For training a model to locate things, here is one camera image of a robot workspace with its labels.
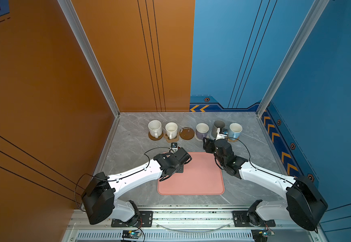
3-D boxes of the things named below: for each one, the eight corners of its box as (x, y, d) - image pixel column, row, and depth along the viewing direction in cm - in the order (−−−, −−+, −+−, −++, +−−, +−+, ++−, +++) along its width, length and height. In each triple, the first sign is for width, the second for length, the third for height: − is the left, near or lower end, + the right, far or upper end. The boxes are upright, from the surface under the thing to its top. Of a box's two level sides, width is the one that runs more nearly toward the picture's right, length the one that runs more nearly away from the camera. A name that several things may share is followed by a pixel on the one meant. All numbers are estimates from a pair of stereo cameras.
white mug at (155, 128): (148, 142, 105) (146, 133, 97) (151, 129, 112) (148, 120, 105) (161, 142, 105) (160, 133, 97) (163, 129, 112) (161, 120, 105)
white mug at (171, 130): (166, 143, 104) (164, 134, 96) (167, 131, 111) (165, 122, 102) (177, 143, 104) (177, 134, 96) (177, 131, 111) (177, 122, 102)
